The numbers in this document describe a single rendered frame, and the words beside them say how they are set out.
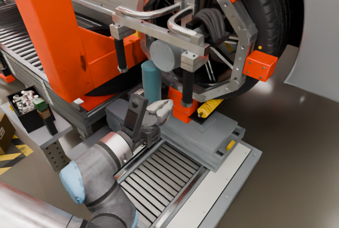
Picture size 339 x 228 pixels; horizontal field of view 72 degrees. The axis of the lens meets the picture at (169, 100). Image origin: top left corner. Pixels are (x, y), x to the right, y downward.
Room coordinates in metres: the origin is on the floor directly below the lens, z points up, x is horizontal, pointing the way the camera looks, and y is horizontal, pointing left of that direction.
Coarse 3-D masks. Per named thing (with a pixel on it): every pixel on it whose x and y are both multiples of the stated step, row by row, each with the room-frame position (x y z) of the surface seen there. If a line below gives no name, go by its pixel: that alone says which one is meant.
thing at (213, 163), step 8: (160, 128) 1.06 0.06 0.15; (240, 128) 1.05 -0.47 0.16; (160, 136) 1.03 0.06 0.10; (168, 136) 0.98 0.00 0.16; (176, 136) 0.99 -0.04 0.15; (232, 136) 0.97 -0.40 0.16; (240, 136) 0.98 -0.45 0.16; (176, 144) 0.94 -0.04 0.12; (184, 144) 0.91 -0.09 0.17; (192, 144) 0.92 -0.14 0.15; (224, 144) 0.92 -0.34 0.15; (232, 144) 0.90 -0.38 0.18; (184, 152) 0.90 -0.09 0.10; (192, 152) 0.86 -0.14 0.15; (200, 152) 0.86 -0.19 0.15; (216, 152) 0.84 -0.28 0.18; (224, 152) 0.86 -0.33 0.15; (200, 160) 0.82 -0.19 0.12; (208, 160) 0.79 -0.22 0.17; (216, 160) 0.81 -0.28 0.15; (224, 160) 0.84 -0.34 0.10; (208, 168) 0.79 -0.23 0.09; (216, 168) 0.76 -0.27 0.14
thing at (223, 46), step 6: (216, 0) 1.10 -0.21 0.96; (216, 6) 1.10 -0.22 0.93; (222, 12) 1.06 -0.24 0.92; (228, 24) 1.04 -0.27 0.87; (204, 30) 1.08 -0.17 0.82; (228, 30) 1.04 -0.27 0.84; (234, 30) 1.03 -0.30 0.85; (204, 36) 1.08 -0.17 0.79; (210, 48) 1.10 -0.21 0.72; (222, 48) 1.06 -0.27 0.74; (234, 48) 1.02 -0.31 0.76; (216, 54) 1.07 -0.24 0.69
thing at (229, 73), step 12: (156, 0) 1.11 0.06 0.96; (168, 0) 1.10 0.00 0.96; (204, 0) 0.97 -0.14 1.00; (156, 24) 1.12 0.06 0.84; (180, 24) 1.25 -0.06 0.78; (204, 24) 1.01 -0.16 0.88; (216, 48) 0.92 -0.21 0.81; (228, 60) 0.88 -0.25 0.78; (180, 72) 1.02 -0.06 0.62; (204, 72) 1.03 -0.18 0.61; (216, 72) 1.02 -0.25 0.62; (228, 72) 0.97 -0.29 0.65; (204, 84) 0.92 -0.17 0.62
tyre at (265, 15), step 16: (256, 0) 0.82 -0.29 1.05; (272, 0) 0.84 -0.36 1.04; (288, 0) 0.93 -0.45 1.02; (256, 16) 0.81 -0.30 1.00; (272, 16) 0.79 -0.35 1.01; (288, 16) 0.89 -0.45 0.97; (272, 32) 0.77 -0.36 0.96; (288, 32) 0.89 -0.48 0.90; (256, 48) 0.79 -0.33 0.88; (272, 48) 0.77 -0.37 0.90; (256, 80) 0.77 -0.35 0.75; (224, 96) 0.84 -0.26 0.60
